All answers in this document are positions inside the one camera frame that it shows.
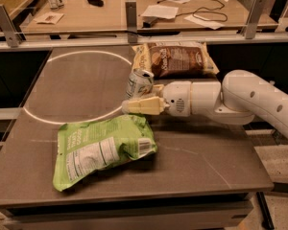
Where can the black computer mouse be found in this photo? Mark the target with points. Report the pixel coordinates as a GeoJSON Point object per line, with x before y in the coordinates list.
{"type": "Point", "coordinates": [97, 3]}

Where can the small paper packet left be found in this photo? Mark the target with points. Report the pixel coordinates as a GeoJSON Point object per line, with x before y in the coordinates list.
{"type": "Point", "coordinates": [49, 18]}

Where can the left metal bracket post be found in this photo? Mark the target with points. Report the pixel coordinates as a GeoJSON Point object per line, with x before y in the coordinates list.
{"type": "Point", "coordinates": [13, 39]}

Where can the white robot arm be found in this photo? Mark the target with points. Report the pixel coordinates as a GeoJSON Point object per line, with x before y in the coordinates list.
{"type": "Point", "coordinates": [235, 100]}

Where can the green rice chip bag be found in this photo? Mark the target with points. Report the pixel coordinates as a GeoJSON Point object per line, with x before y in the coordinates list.
{"type": "Point", "coordinates": [85, 148]}

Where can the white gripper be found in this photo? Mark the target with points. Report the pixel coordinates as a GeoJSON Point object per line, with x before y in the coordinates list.
{"type": "Point", "coordinates": [178, 98]}

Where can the white paper sheet right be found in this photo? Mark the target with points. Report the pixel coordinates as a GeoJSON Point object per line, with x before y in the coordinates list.
{"type": "Point", "coordinates": [203, 22]}

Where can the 7up soda can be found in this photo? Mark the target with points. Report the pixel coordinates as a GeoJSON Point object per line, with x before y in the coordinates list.
{"type": "Point", "coordinates": [140, 82]}

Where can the brown and yellow chip bag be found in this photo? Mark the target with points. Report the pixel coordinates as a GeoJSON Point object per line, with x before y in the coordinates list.
{"type": "Point", "coordinates": [172, 60]}

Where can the white paper sheet centre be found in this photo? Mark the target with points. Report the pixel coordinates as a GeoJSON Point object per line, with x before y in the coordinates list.
{"type": "Point", "coordinates": [159, 11]}

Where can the right metal bracket post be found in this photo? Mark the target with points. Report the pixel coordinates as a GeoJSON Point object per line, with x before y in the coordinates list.
{"type": "Point", "coordinates": [249, 30]}

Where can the metal bracket post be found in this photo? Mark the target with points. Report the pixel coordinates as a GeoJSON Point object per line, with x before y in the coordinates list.
{"type": "Point", "coordinates": [249, 30]}
{"type": "Point", "coordinates": [131, 20]}
{"type": "Point", "coordinates": [13, 39]}

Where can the middle metal bracket post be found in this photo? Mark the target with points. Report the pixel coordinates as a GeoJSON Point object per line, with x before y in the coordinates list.
{"type": "Point", "coordinates": [131, 20]}

